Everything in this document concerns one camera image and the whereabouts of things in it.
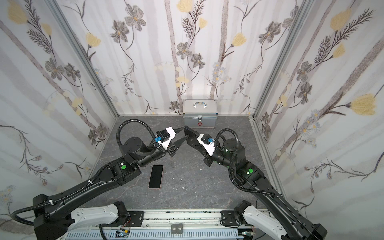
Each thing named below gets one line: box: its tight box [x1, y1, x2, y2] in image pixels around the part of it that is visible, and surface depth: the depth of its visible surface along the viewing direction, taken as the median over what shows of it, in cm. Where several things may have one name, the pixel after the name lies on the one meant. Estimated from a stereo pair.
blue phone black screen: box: [184, 125, 209, 157], surface depth 57 cm
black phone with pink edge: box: [148, 164, 164, 189], surface depth 86 cm
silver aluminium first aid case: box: [182, 99, 219, 129], surface depth 109 cm
